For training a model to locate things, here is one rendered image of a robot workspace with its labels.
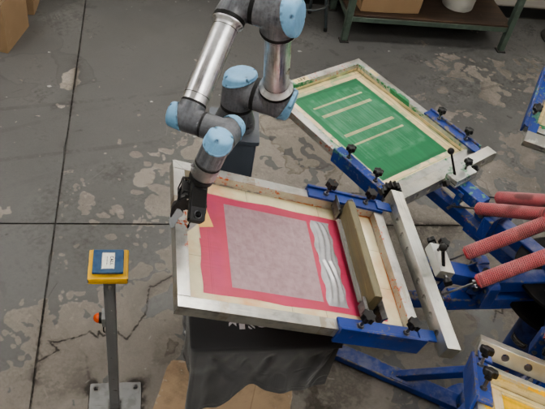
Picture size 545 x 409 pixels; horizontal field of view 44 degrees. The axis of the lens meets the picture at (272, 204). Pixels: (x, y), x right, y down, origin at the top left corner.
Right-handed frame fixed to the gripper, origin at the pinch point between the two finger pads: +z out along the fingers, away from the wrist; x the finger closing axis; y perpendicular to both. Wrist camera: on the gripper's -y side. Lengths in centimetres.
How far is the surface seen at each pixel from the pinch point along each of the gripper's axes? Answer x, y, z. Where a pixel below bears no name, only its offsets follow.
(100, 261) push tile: 15.8, 11.6, 34.3
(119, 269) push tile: 9.9, 8.4, 32.7
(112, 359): -2, 10, 89
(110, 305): 7, 10, 55
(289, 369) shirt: -48, -21, 34
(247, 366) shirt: -34, -21, 36
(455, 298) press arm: -104, -2, 7
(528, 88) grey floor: -308, 267, 46
